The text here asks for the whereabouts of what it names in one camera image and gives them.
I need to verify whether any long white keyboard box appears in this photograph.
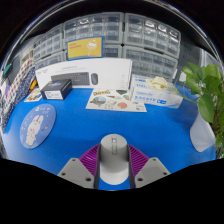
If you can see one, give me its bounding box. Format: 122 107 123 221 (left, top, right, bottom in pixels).
34 58 133 90

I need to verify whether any small black and white box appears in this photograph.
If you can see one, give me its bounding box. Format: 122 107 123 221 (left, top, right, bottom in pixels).
40 78 73 101

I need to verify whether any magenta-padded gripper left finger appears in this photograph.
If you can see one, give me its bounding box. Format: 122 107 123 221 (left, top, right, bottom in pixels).
57 143 101 190

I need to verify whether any yellow and blue box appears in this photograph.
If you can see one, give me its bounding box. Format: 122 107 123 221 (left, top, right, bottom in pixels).
66 35 105 61

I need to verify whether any round blue rabbit mouse pad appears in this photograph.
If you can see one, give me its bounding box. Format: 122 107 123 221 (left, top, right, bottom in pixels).
19 103 57 150

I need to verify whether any red and white checked cloth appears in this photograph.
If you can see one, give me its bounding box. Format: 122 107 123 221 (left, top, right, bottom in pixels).
5 59 36 103

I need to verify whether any green potted plant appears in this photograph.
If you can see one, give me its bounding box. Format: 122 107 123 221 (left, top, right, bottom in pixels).
181 62 224 159

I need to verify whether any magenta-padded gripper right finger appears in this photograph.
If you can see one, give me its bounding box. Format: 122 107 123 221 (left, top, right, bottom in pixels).
127 143 171 189

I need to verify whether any white wire basket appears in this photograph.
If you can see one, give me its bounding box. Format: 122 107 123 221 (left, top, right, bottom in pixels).
20 49 35 68

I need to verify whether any white computer mouse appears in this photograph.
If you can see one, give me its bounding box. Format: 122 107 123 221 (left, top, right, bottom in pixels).
98 133 130 186

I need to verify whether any white and blue glove box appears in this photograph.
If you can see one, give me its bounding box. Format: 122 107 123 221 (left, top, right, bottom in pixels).
129 73 184 110

